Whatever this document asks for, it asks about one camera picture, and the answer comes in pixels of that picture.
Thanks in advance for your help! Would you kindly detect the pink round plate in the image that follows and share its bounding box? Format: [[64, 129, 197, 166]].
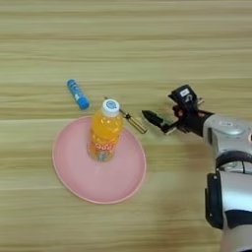
[[51, 114, 148, 206]]

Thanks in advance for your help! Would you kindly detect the blue glue stick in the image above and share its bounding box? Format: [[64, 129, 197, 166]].
[[66, 78, 91, 111]]

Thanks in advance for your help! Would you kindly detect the orange juice bottle white cap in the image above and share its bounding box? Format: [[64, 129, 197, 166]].
[[86, 97, 125, 163]]

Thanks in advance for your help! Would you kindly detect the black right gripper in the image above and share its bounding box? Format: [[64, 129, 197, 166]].
[[141, 97, 217, 139]]

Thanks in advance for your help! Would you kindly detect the screwdriver with brass handle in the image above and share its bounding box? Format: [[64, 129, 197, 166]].
[[103, 95, 149, 135]]

